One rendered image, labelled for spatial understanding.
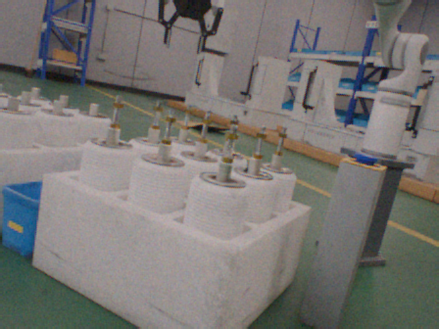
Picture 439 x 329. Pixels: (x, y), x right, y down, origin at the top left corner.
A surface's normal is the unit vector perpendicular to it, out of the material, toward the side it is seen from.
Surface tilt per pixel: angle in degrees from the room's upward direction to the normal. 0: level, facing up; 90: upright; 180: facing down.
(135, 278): 90
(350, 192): 90
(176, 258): 90
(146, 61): 90
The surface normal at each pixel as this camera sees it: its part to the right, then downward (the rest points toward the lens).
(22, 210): -0.47, 0.10
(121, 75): 0.49, 0.26
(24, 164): 0.87, 0.26
